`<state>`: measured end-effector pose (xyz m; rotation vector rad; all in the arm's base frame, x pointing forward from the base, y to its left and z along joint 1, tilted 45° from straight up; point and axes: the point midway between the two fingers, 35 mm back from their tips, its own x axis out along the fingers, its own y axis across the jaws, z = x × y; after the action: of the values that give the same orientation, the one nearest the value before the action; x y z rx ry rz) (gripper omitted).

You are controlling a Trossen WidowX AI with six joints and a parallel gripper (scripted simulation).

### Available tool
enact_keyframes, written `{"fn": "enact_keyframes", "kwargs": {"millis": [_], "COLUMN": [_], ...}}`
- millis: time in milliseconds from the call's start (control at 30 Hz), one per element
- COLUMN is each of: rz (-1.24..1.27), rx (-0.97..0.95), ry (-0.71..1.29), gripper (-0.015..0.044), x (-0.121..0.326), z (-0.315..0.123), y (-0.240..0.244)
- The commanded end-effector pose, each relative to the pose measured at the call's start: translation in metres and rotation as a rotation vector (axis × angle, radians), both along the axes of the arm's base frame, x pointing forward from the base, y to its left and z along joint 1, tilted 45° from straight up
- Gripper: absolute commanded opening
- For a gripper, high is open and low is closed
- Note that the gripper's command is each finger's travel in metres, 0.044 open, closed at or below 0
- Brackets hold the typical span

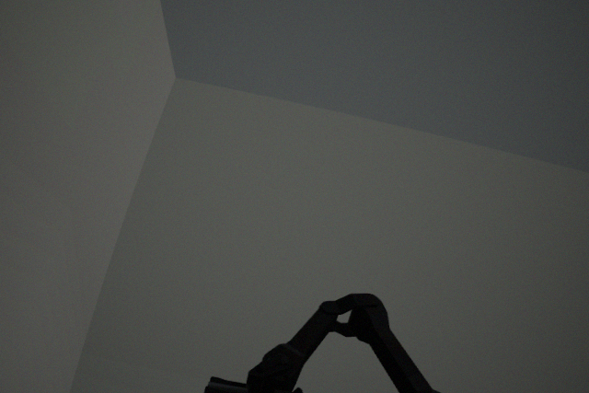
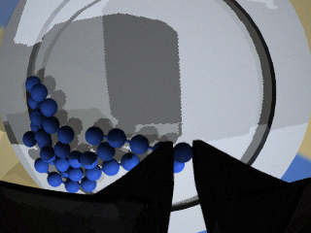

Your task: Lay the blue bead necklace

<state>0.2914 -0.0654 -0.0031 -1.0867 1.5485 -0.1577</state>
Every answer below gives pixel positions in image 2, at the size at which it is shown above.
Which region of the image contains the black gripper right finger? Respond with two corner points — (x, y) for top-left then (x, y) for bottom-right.
(191, 140), (311, 233)

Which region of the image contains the white round bead board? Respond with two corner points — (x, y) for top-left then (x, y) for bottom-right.
(0, 0), (311, 193)

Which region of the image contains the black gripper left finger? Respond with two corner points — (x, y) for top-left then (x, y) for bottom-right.
(0, 141), (175, 233)

